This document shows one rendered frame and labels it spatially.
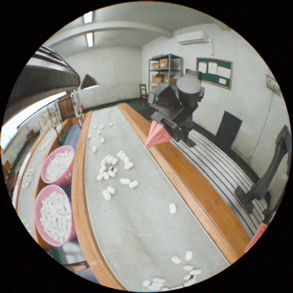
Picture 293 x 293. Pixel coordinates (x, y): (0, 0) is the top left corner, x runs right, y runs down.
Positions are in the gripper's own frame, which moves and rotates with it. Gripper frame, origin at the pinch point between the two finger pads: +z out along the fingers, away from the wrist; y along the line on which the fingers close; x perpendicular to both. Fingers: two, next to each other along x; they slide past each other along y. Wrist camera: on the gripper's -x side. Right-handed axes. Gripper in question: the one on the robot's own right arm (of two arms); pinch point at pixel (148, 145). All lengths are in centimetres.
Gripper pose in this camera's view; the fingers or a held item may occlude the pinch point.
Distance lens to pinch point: 28.3
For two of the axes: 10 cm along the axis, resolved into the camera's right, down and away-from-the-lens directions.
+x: 5.8, 4.1, 7.0
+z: -6.9, 7.0, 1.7
